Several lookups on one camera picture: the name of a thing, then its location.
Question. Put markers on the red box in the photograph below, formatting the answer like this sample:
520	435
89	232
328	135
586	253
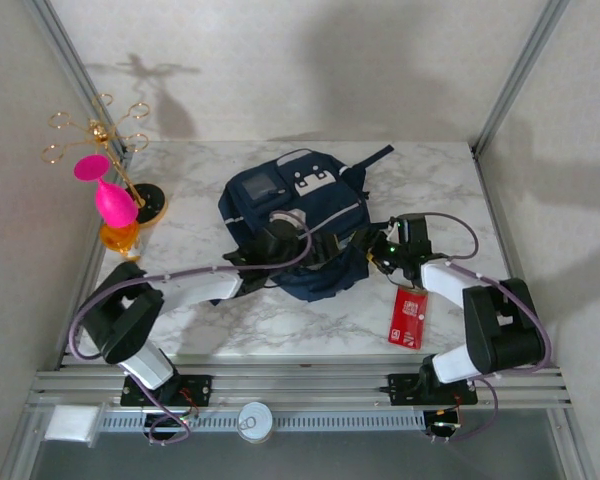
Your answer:
409	320

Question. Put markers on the navy blue backpack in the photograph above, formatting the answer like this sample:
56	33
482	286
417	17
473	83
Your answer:
245	210

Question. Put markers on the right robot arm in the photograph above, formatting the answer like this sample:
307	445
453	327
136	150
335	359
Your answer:
445	282

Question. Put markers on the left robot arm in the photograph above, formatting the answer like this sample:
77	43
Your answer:
200	287

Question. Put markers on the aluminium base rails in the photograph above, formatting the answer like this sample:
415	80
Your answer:
305	385

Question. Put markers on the silver tin can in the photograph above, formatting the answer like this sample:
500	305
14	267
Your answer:
255	422

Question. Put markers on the orange plastic cup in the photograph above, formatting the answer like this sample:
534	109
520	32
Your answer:
117	240

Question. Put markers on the pink plastic goblet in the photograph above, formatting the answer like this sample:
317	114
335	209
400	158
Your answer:
115	202

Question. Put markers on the white foam block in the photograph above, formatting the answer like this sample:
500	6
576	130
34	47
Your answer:
70	424

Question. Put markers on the aluminium table side rail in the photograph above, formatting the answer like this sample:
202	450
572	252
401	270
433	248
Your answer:
494	200
98	250

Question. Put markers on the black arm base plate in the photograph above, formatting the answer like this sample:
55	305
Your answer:
200	387
405	390

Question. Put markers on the aluminium frame post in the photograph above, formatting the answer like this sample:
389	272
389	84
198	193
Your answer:
531	50
71	55

